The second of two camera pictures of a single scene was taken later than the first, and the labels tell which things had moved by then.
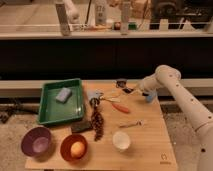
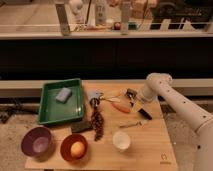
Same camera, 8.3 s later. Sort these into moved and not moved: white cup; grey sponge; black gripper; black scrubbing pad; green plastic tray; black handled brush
Moved: black gripper; black handled brush
Not moved: black scrubbing pad; green plastic tray; grey sponge; white cup
